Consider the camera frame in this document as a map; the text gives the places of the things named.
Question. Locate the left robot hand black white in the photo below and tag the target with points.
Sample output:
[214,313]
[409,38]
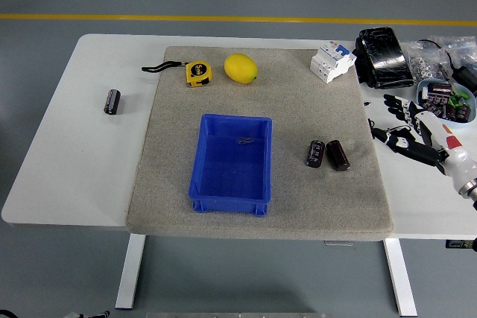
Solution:
[93,314]

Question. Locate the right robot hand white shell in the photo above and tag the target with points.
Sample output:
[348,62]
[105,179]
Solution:
[436,130]

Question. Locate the dark battery with white print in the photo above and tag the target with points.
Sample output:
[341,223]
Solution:
[315,153]
[112,101]

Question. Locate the blue plastic box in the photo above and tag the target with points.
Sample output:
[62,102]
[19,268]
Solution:
[231,184]

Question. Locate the green plastic pieces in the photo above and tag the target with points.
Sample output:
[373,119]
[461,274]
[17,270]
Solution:
[457,100]

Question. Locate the light blue bowl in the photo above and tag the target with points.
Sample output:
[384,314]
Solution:
[423,87]

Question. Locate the white table leg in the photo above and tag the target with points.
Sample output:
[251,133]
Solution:
[130,273]
[400,277]

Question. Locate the clear bag of metal nuts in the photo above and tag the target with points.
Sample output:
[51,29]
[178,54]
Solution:
[423,63]

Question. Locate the black device in plastic wrap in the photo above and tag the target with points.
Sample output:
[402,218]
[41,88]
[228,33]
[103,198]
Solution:
[384,58]

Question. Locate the black table control panel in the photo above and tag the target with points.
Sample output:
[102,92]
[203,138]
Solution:
[460,244]

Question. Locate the grey-brown mat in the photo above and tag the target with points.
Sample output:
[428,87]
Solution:
[298,109]

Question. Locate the yellow lemon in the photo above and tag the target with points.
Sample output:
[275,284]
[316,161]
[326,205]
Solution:
[240,68]

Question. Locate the white circuit breaker blue switch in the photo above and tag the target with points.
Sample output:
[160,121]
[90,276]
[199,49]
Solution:
[329,65]

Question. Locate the grey bracket under table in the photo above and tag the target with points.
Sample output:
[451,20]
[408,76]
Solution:
[338,243]

